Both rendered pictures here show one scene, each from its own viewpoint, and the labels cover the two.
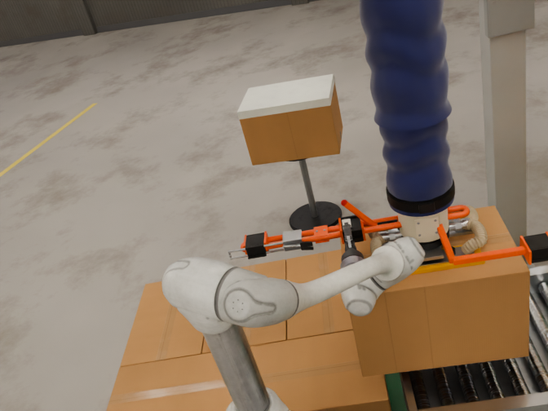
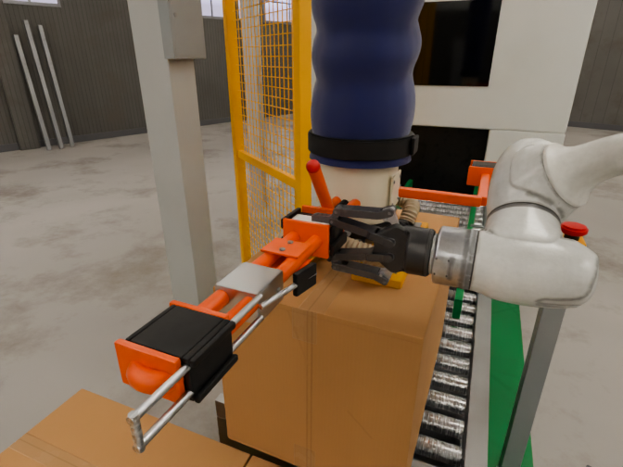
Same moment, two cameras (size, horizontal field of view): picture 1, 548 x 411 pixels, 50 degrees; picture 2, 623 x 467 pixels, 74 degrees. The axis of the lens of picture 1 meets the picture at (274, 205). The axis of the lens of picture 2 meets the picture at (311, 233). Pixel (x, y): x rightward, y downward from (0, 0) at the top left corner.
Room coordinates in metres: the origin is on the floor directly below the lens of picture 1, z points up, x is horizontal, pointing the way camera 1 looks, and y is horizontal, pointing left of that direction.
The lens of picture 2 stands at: (1.55, 0.40, 1.48)
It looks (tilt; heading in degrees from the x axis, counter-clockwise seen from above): 23 degrees down; 284
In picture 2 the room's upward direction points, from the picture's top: straight up
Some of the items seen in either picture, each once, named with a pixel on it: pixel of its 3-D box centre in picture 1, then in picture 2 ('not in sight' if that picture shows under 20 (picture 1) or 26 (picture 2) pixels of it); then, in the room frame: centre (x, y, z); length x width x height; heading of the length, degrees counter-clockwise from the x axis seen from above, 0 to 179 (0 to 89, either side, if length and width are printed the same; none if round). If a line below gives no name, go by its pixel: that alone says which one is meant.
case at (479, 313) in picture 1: (429, 290); (355, 317); (1.65, -0.48, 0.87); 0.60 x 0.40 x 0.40; 80
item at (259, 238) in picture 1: (256, 244); (176, 347); (1.76, 0.10, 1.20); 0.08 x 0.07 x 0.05; 80
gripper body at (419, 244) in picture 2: (351, 256); (403, 248); (1.55, -0.21, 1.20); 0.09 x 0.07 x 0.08; 171
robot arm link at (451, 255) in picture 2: (354, 270); (451, 256); (1.48, -0.19, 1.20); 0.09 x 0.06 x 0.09; 81
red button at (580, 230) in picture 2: not in sight; (573, 232); (1.08, -0.82, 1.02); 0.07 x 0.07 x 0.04
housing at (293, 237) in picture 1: (293, 240); (250, 291); (1.74, -0.03, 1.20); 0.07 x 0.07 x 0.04; 80
